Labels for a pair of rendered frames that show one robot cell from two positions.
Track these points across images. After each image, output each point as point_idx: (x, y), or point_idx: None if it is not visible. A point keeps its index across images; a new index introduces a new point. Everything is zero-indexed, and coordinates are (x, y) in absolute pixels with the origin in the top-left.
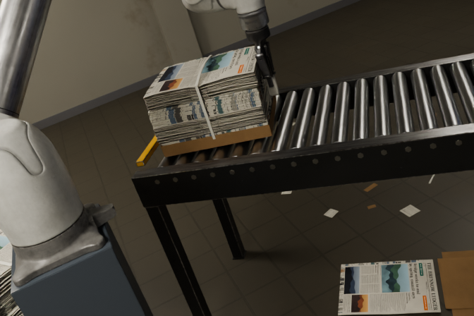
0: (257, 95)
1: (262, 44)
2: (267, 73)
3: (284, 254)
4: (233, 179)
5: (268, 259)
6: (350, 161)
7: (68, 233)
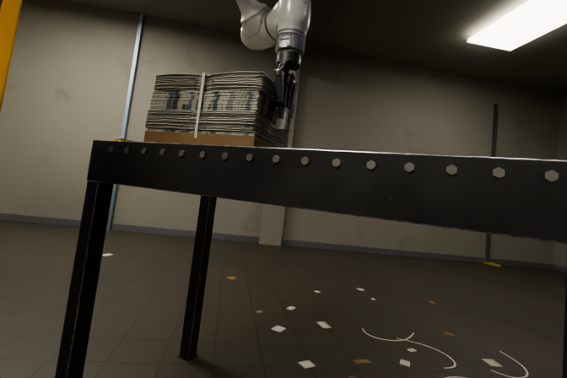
0: (256, 99)
1: (287, 68)
2: (280, 95)
3: (229, 377)
4: (179, 164)
5: (209, 375)
6: (320, 170)
7: None
